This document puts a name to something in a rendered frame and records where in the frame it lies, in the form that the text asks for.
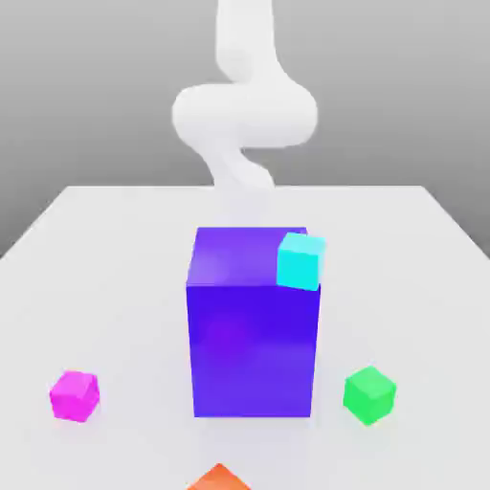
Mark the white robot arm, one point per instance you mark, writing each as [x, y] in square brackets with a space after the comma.
[245, 111]

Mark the small cyan cube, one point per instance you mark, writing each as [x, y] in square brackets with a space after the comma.
[298, 264]

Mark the small green cube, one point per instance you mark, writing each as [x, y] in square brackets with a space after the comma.
[368, 396]

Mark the small magenta cube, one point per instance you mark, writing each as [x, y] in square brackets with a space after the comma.
[73, 396]

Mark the small orange cube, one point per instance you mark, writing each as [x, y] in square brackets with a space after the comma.
[219, 479]

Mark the large purple box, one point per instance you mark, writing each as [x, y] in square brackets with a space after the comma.
[252, 344]

